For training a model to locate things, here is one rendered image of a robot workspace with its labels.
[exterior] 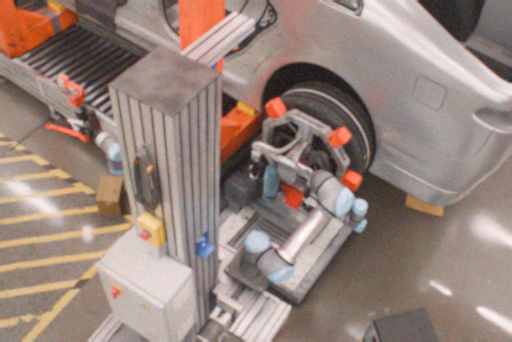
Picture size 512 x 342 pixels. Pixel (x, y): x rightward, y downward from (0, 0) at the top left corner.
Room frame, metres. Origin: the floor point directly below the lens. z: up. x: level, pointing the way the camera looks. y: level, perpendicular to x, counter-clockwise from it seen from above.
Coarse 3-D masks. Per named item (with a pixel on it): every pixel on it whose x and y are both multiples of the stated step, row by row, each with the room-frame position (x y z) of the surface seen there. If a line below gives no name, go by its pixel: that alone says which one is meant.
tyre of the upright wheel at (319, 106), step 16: (288, 96) 2.28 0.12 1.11; (304, 96) 2.25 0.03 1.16; (320, 96) 2.25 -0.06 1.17; (336, 96) 2.27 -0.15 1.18; (304, 112) 2.18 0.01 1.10; (320, 112) 2.14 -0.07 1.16; (336, 112) 2.16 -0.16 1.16; (352, 112) 2.21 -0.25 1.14; (336, 128) 2.09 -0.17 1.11; (352, 128) 2.12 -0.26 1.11; (368, 128) 2.21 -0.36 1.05; (272, 144) 2.25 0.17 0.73; (352, 144) 2.05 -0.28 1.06; (368, 144) 2.14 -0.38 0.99; (352, 160) 2.03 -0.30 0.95; (368, 160) 2.13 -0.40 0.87
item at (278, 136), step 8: (320, 120) 2.14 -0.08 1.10; (280, 128) 2.31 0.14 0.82; (288, 128) 2.37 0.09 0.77; (296, 128) 2.23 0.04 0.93; (280, 136) 2.28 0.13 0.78; (288, 136) 2.23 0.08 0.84; (280, 144) 2.27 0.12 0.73; (296, 144) 2.35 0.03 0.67; (320, 144) 2.14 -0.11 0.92; (288, 152) 2.27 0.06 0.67; (328, 152) 2.14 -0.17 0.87; (312, 168) 2.22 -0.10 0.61; (336, 168) 2.21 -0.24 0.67
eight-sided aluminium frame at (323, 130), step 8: (288, 112) 2.17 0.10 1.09; (296, 112) 2.15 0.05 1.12; (272, 120) 2.16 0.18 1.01; (280, 120) 2.15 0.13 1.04; (288, 120) 2.12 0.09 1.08; (296, 120) 2.11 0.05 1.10; (304, 120) 2.10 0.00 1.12; (312, 120) 2.11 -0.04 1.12; (264, 128) 2.18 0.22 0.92; (272, 128) 2.21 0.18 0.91; (312, 128) 2.06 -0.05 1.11; (320, 128) 2.07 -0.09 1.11; (328, 128) 2.07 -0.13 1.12; (264, 136) 2.18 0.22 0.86; (272, 136) 2.22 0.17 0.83; (320, 136) 2.03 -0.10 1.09; (328, 136) 2.03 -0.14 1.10; (328, 144) 2.01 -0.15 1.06; (336, 152) 1.99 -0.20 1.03; (344, 152) 2.03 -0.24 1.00; (272, 160) 2.15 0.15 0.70; (336, 160) 1.98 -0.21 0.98; (344, 160) 1.99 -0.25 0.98; (344, 168) 1.96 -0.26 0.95; (280, 176) 2.12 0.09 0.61; (336, 176) 1.97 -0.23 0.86; (296, 184) 2.07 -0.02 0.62; (312, 192) 2.02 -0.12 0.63
